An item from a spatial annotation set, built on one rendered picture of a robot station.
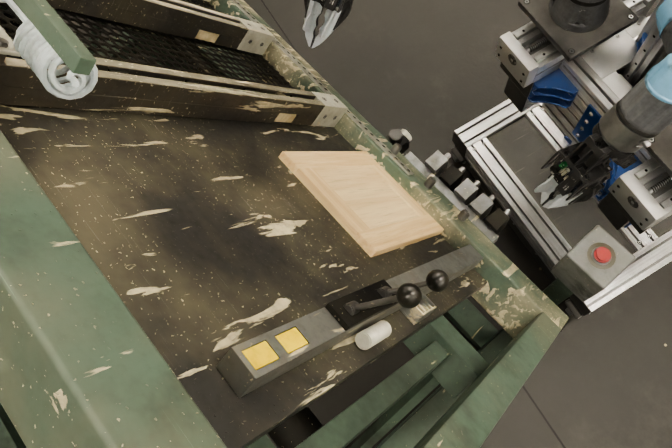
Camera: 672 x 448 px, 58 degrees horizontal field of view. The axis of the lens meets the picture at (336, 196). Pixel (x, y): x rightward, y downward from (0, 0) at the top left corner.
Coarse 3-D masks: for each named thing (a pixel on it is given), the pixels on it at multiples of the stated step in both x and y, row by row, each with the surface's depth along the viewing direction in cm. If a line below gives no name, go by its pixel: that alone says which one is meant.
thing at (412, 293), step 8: (400, 288) 89; (408, 288) 88; (416, 288) 89; (392, 296) 91; (400, 296) 89; (408, 296) 88; (416, 296) 88; (344, 304) 94; (352, 304) 94; (360, 304) 94; (368, 304) 93; (376, 304) 92; (384, 304) 92; (400, 304) 89; (408, 304) 88; (416, 304) 89; (352, 312) 94
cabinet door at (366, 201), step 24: (312, 168) 137; (336, 168) 146; (360, 168) 156; (312, 192) 131; (336, 192) 135; (360, 192) 144; (384, 192) 154; (336, 216) 128; (360, 216) 133; (384, 216) 142; (408, 216) 151; (360, 240) 125; (384, 240) 130; (408, 240) 138
